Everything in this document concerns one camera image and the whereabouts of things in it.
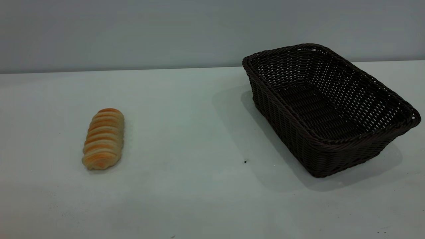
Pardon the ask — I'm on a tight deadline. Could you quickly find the black wicker basket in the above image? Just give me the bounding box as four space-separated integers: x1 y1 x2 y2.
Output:
242 43 421 178

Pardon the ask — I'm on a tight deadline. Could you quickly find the striped golden bread roll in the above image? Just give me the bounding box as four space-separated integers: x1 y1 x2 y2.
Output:
82 108 125 171

